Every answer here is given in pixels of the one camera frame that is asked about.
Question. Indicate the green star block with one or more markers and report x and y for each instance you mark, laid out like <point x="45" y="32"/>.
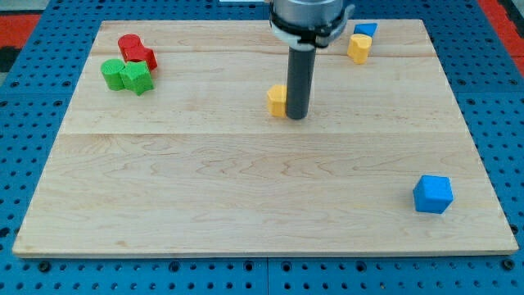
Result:
<point x="136" y="77"/>

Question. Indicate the green cylinder block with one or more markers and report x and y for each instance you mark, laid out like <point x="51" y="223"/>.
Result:
<point x="110" y="70"/>

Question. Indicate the yellow heart block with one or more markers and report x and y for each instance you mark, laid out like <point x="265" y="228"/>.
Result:
<point x="359" y="47"/>

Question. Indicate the blue cube block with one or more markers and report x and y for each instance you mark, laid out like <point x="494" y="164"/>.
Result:
<point x="432" y="194"/>

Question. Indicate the light wooden board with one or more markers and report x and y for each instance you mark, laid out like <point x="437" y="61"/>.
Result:
<point x="197" y="167"/>

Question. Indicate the red star block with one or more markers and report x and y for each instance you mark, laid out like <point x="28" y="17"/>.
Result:
<point x="140" y="53"/>

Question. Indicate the red cylinder block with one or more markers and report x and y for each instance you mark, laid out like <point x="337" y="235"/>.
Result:
<point x="127" y="42"/>

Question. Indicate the yellow hexagon block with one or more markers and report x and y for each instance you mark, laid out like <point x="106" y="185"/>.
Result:
<point x="276" y="100"/>

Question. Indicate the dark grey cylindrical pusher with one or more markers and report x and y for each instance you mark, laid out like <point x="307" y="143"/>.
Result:
<point x="300" y="71"/>

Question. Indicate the blue triangle block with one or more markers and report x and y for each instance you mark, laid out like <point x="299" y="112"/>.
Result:
<point x="368" y="29"/>

